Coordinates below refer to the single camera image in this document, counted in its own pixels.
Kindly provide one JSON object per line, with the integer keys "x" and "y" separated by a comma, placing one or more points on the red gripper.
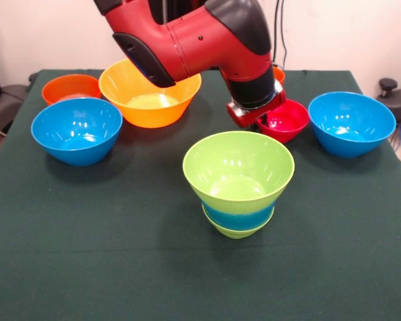
{"x": 243, "y": 117}

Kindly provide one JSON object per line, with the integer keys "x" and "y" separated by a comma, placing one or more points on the small pink bowl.
{"x": 287, "y": 123}

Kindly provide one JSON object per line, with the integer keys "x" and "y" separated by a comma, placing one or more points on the large green bowl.
{"x": 220, "y": 160}

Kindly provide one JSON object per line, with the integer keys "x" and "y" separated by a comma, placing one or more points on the orange cup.
{"x": 280, "y": 75}

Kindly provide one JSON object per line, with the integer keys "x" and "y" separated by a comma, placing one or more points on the large blue bowl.
{"x": 350, "y": 117}
{"x": 53, "y": 123}

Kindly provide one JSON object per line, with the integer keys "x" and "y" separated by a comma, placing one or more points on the small ribbed blue bowl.
{"x": 237, "y": 218}

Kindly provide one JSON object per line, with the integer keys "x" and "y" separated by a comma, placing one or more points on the small green bowl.
{"x": 237, "y": 233}

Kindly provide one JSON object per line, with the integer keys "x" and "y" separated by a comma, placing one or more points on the large yellow bowl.
{"x": 146, "y": 107}

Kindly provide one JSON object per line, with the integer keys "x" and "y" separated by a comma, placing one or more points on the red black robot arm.
{"x": 203, "y": 43}

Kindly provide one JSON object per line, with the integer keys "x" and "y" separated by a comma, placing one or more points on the black chair base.
{"x": 397, "y": 103}

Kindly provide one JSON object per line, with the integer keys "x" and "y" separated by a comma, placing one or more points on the orange bowl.
{"x": 66, "y": 85}

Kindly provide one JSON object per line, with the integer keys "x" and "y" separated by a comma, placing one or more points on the dark green table cloth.
{"x": 120, "y": 267}

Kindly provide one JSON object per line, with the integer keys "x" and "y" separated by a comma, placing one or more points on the grey base leg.
{"x": 6, "y": 100}

